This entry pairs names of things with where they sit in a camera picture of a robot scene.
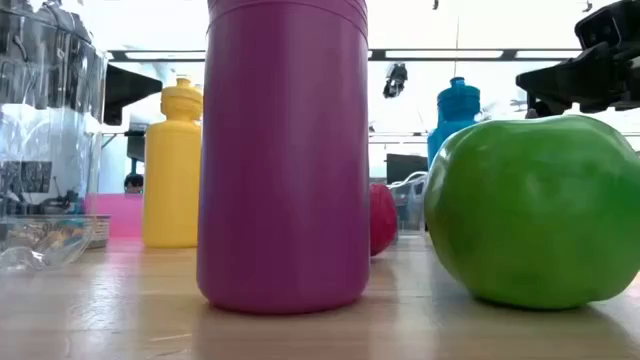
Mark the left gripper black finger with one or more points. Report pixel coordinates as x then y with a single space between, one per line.
125 87

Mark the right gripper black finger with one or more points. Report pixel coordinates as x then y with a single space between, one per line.
542 106
570 82

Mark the blue plastic water bottle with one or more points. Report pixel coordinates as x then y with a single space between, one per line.
457 105

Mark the yellow plastic water bottle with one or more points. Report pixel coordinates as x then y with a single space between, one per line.
172 175

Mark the clear plastic water bottle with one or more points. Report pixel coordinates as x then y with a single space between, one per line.
45 150

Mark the purple plastic water bottle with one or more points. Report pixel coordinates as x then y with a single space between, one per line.
285 150

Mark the black overhead light bar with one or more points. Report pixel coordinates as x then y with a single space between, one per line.
116 55

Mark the person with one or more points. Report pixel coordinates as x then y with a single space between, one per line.
133 182

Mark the green toy apple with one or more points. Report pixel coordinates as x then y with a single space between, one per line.
535 210

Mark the pink plastic tray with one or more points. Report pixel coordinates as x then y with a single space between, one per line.
117 215

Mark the black computer monitor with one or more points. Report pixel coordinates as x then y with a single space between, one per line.
405 167

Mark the clear plastic bin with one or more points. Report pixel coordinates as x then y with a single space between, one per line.
412 205

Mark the large red toy strawberry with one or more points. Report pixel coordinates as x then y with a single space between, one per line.
382 220

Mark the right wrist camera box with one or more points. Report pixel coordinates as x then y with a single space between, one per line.
600 25

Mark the black hanging ceiling camera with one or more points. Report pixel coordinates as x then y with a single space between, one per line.
395 80

